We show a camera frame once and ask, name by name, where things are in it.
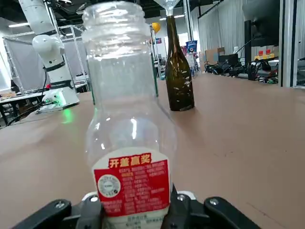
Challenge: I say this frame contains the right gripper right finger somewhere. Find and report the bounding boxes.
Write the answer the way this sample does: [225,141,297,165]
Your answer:
[162,182,262,229]

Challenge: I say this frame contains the black monitor stand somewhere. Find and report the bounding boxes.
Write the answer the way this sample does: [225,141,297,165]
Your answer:
[242,0,281,81]

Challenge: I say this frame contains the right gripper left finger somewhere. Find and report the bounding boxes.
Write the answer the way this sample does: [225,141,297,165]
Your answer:
[11,189,105,229]

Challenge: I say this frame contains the dark glass bottle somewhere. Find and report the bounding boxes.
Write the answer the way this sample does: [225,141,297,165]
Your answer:
[164,15,195,112]

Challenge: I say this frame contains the aluminium frame post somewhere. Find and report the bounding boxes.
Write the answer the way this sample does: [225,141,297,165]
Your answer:
[278,0,298,88]

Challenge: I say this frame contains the black arm base cable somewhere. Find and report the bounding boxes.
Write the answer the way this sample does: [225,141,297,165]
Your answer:
[4,99,59,127]

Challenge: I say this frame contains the clear plastic drink bottle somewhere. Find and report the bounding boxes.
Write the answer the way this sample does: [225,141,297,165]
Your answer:
[81,1,177,229]

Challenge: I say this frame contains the clear glass funnel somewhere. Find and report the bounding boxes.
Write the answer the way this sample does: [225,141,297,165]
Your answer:
[152,0,183,17]

